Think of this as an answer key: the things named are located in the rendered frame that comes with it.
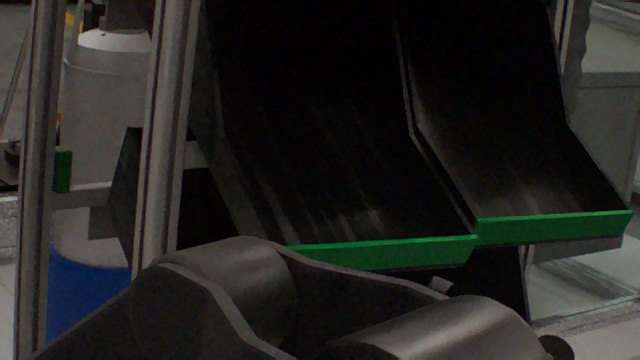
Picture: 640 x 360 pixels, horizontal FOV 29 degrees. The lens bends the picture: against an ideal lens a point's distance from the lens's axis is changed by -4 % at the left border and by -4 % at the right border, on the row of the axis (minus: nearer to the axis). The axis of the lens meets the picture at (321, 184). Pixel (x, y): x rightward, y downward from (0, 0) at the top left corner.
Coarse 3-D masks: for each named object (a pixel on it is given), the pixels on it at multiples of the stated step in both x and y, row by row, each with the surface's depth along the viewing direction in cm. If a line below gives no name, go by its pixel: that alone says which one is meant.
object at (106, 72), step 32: (96, 32) 156; (128, 32) 156; (64, 64) 157; (96, 64) 153; (128, 64) 153; (64, 96) 158; (96, 96) 154; (128, 96) 154; (64, 128) 158; (96, 128) 155; (96, 160) 156; (64, 224) 160; (64, 256) 161; (96, 256) 160
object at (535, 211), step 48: (432, 0) 100; (480, 0) 97; (528, 0) 91; (432, 48) 94; (480, 48) 96; (528, 48) 92; (432, 96) 89; (480, 96) 91; (528, 96) 92; (432, 144) 81; (480, 144) 86; (528, 144) 88; (576, 144) 87; (480, 192) 82; (528, 192) 84; (576, 192) 86; (480, 240) 78; (528, 240) 80; (576, 240) 82
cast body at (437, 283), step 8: (432, 280) 88; (440, 280) 88; (432, 288) 87; (440, 288) 87; (448, 288) 87; (456, 288) 86; (464, 288) 86; (472, 288) 87; (448, 296) 86; (480, 296) 86
